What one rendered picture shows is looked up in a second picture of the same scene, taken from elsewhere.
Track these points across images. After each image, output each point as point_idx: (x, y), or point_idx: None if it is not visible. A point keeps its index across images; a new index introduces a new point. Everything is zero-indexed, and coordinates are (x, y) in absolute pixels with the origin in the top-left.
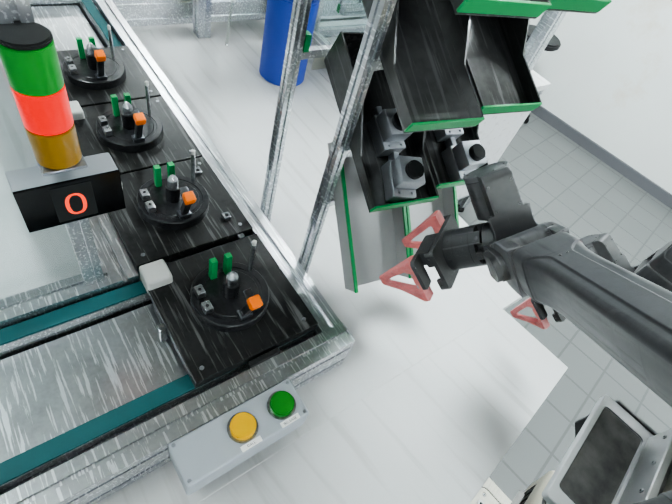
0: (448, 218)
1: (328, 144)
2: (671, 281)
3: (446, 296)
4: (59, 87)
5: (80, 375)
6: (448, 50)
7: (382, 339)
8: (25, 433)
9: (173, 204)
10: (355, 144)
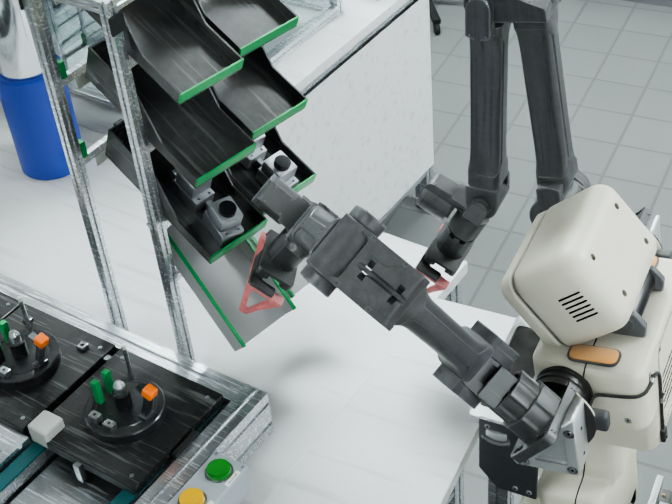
0: (268, 234)
1: (147, 224)
2: (488, 188)
3: (365, 316)
4: None
5: None
6: (203, 102)
7: (308, 390)
8: None
9: (24, 360)
10: (168, 213)
